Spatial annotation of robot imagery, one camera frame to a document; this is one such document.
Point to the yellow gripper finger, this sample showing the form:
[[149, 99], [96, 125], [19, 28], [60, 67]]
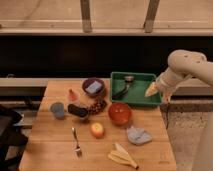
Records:
[[152, 89], [166, 98]]

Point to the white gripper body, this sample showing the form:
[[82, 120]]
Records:
[[167, 82]]

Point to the grey-blue towel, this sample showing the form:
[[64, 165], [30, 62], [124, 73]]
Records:
[[138, 136]]

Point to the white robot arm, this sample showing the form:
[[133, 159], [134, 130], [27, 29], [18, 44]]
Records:
[[183, 65]]

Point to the red bowl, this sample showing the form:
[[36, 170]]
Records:
[[119, 113]]

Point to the purple bowl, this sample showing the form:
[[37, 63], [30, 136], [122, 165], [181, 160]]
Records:
[[89, 81]]

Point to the green plastic tray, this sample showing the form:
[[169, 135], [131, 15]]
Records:
[[136, 93]]

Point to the bunch of dark grapes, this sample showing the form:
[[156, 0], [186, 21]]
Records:
[[97, 107]]

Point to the blue sponge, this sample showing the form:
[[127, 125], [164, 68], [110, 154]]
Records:
[[94, 87]]

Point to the red-yellow apple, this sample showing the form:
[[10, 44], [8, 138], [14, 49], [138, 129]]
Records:
[[97, 130]]

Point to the watermelon slice toy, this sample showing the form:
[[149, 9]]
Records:
[[72, 96]]

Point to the blue cup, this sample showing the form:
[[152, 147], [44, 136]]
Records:
[[57, 109]]

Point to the metal fork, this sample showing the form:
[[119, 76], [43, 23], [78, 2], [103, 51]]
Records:
[[77, 148]]

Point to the black chair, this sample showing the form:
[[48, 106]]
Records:
[[9, 136]]

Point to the black-handled metal ladle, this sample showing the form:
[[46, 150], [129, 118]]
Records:
[[128, 81]]

